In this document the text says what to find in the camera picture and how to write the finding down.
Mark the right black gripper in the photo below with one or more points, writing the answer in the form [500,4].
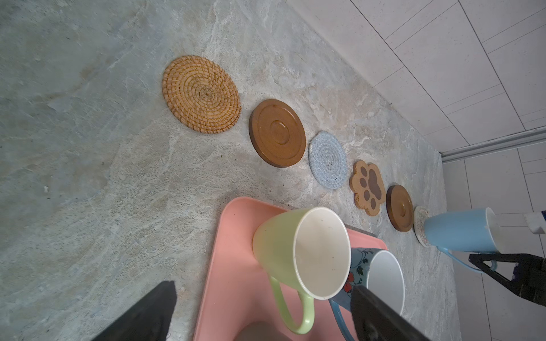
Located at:
[529,274]

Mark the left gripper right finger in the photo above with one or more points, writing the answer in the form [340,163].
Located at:
[375,320]

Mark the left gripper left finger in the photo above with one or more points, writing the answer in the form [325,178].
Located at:
[148,319]

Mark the light blue mug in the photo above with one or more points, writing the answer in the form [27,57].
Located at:
[473,231]

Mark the blue floral mug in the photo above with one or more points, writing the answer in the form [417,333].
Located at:
[380,272]

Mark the multicolour woven round coaster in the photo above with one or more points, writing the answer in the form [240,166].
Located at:
[421,214]

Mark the green mug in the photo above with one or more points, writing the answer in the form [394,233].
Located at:
[308,250]

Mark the brown wooden coaster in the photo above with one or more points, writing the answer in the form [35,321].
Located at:
[400,208]
[277,133]

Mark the cork paw print coaster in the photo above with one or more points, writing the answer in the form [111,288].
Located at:
[368,188]

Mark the blue woven round coaster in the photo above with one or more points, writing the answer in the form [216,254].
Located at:
[328,161]

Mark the woven rattan coaster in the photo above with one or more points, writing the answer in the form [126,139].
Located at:
[201,95]

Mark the dark grey mug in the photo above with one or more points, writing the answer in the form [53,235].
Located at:
[260,331]

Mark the pink silicone tray mat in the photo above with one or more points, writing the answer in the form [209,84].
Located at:
[237,290]

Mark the aluminium corner post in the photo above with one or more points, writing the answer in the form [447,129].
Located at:
[514,141]

